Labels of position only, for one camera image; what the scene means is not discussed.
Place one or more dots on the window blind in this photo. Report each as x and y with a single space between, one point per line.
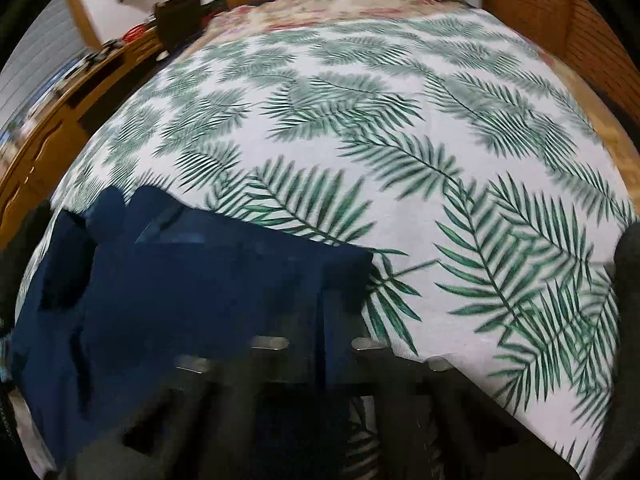
35 70

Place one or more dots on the floral blanket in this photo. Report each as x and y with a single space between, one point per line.
325 7

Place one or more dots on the leaf print bedsheet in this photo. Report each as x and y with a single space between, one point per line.
400 160

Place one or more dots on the red object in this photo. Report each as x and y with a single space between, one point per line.
135 32

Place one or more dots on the wooden desk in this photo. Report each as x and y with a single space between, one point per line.
55 125

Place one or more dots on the dark chair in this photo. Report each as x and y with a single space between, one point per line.
177 20

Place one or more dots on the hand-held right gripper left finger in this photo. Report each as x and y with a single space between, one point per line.
280 390

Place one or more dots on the dark grey cloth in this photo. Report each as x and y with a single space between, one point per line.
627 310

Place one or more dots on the wooden slatted wardrobe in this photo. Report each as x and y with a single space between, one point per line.
565 15

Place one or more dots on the black cloth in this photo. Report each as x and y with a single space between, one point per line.
22 260

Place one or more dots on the navy blue blazer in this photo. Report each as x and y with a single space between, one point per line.
200 285

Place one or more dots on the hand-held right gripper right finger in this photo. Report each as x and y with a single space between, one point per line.
385 390

